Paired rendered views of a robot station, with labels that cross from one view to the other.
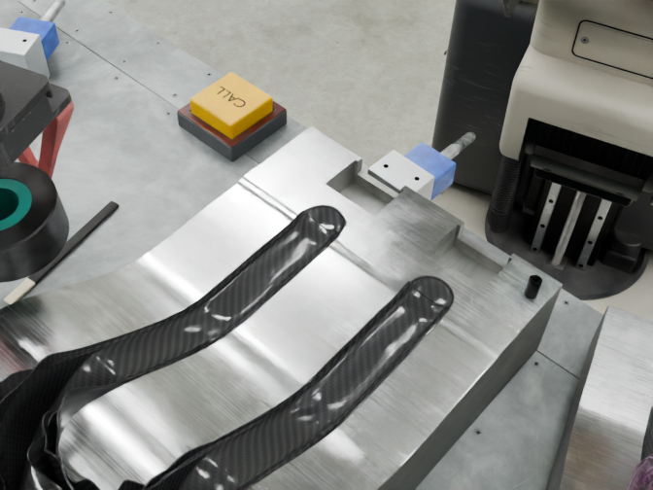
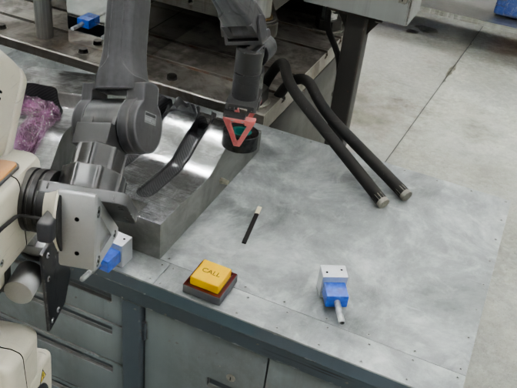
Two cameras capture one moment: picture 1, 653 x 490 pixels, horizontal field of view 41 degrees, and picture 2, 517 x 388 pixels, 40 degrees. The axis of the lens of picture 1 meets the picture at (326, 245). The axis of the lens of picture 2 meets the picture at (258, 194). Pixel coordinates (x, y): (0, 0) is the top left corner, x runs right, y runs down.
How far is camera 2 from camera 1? 1.71 m
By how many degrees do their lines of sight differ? 94
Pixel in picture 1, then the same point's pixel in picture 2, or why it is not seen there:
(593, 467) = (47, 152)
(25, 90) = (230, 100)
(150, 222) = (225, 239)
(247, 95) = (203, 274)
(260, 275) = (162, 181)
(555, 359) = not seen: hidden behind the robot
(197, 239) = (189, 185)
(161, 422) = (173, 125)
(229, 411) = not seen: hidden behind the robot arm
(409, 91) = not seen: outside the picture
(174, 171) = (226, 260)
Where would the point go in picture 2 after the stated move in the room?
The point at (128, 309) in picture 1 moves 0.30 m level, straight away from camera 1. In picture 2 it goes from (199, 158) to (281, 231)
